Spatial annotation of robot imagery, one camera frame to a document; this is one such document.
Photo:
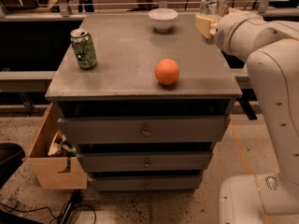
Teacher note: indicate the silver 7up can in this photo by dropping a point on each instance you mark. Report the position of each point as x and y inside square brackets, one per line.
[214, 7]

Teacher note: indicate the top grey drawer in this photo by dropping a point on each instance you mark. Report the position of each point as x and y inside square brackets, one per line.
[142, 130]

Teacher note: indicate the white ceramic bowl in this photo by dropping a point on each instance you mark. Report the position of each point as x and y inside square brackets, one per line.
[162, 19]

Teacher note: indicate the grey drawer cabinet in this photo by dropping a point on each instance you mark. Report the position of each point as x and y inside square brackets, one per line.
[123, 83]

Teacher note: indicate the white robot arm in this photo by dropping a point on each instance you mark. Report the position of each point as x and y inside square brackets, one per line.
[270, 50]

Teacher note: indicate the grey drawer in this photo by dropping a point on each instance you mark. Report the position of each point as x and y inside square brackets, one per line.
[142, 130]
[143, 161]
[146, 183]

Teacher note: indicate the bottom grey drawer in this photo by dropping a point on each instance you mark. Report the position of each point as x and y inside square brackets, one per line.
[146, 183]

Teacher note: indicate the wooden side box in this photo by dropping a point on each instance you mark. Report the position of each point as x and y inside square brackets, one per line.
[53, 172]

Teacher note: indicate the middle grey drawer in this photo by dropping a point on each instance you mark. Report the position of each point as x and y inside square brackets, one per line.
[143, 161]

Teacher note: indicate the green soda can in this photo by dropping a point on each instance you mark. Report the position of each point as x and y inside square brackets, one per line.
[82, 44]

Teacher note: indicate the grey metal railing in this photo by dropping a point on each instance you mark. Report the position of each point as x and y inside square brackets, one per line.
[62, 3]

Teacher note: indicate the snack bags in box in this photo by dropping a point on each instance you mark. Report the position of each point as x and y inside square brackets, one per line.
[60, 147]

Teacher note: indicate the orange fruit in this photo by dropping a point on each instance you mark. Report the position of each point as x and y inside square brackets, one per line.
[167, 71]

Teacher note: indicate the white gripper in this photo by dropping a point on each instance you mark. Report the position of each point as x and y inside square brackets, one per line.
[231, 32]

